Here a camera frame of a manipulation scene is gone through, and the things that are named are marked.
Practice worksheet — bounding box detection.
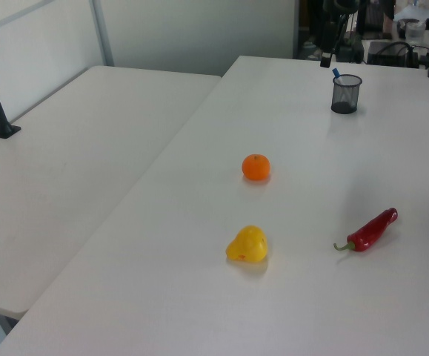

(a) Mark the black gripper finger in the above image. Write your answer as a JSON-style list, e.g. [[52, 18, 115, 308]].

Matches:
[[331, 14, 349, 57], [319, 21, 336, 68]]

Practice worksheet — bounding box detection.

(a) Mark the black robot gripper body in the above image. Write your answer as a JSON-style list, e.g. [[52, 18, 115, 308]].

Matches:
[[322, 0, 360, 27]]

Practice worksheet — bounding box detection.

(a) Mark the white marker pen blue cap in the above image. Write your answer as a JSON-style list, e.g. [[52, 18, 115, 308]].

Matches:
[[331, 67, 349, 105]]

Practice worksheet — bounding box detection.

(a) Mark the black mesh pen cup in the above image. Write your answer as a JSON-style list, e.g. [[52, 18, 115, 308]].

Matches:
[[330, 73, 364, 114]]

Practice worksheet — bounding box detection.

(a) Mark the black electronics box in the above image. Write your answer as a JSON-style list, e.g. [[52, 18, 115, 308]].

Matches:
[[366, 40, 421, 69]]

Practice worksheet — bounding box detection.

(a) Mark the clear glass jar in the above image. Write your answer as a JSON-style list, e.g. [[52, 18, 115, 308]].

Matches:
[[405, 21, 427, 42]]

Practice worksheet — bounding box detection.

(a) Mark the orange mandarin fruit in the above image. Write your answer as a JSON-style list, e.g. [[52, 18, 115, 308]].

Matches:
[[241, 154, 272, 182]]

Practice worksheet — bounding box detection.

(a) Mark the red chili pepper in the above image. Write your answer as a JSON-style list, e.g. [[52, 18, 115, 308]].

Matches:
[[333, 207, 399, 254]]

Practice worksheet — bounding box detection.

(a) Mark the yellow pear toy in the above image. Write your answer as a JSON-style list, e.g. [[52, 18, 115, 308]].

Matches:
[[225, 225, 269, 263]]

